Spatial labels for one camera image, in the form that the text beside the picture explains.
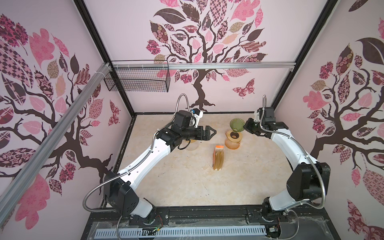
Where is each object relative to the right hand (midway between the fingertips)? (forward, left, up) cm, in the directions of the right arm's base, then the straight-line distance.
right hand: (244, 123), depth 87 cm
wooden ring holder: (-1, +4, -12) cm, 12 cm away
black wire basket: (+52, +77, -2) cm, 93 cm away
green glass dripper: (+1, +4, -2) cm, 4 cm away
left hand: (-13, +22, +7) cm, 27 cm away
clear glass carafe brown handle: (-4, +31, -17) cm, 35 cm away
